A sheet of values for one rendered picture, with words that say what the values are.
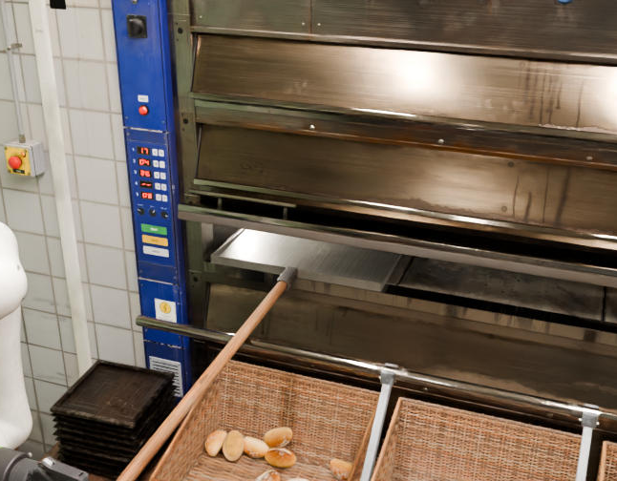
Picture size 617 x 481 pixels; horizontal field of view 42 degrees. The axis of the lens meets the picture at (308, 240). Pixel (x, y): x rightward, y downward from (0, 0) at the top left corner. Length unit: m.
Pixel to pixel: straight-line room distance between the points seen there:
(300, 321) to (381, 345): 0.27
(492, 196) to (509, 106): 0.25
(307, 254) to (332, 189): 0.37
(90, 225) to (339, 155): 0.91
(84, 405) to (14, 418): 0.74
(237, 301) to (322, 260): 0.30
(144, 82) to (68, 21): 0.30
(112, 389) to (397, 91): 1.29
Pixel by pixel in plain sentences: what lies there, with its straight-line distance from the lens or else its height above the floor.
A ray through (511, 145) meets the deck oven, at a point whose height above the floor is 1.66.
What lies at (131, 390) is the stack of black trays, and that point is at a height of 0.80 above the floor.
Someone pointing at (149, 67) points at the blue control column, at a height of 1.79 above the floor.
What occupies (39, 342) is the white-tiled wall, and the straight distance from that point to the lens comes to 3.13.
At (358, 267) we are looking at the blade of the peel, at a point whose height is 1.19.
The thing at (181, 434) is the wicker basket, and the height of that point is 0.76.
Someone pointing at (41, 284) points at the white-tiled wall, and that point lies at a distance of 2.98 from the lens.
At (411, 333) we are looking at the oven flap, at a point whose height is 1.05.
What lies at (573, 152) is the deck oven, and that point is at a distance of 2.13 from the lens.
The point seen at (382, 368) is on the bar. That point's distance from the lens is 2.05.
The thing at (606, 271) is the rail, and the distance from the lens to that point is 2.08.
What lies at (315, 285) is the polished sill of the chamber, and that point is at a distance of 2.44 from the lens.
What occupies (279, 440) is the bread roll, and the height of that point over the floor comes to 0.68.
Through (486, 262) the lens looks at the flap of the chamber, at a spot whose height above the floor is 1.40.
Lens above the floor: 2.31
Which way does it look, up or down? 25 degrees down
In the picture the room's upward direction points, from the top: straight up
